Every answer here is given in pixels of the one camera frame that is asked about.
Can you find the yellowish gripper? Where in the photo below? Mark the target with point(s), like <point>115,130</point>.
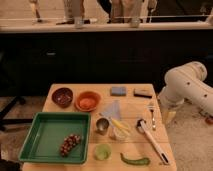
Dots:
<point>168,115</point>

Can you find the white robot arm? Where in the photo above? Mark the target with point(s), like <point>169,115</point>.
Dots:
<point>185,82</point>

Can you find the green plastic tray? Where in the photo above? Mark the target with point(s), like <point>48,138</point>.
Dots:
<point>47,134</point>

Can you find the silver fork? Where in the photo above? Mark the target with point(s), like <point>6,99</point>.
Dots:
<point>151,109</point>

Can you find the black and tan block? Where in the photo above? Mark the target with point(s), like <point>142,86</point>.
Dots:
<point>142,93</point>

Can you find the clear glass with yellow item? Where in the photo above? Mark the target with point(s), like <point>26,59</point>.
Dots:
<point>120,130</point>

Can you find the green chili pepper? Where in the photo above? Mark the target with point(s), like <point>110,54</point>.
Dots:
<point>138,162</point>

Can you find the small steel cup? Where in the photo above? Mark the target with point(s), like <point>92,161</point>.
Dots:
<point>102,125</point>

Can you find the orange bowl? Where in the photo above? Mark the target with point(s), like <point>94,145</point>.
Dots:
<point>87,94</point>

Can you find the bunch of red grapes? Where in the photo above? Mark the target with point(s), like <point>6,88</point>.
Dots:
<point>69,143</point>

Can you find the dark brown bowl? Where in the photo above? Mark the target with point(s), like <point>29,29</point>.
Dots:
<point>62,97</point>

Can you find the white handled kitchen tool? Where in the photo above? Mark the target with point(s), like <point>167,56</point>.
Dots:
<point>142,127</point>

